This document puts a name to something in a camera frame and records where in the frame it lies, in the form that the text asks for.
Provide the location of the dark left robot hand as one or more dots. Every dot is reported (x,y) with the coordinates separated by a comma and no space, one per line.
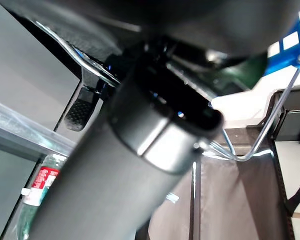
(195,17)

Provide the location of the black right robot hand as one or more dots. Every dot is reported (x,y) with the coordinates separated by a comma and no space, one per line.
(165,95)

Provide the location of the blue plastic basket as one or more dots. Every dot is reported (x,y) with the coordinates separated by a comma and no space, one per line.
(287,47)

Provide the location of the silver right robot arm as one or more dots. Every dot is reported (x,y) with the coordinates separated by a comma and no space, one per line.
(110,170)

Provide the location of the green drink bottle red label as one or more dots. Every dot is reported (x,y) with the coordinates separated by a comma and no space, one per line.
(43,180)

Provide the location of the dark green plastic piece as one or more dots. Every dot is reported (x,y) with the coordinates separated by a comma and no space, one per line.
(242,72)

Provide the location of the grey fabric panel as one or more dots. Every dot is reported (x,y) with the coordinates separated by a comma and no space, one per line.
(235,200)

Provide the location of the black shelf unit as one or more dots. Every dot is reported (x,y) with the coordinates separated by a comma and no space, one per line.
(293,117)

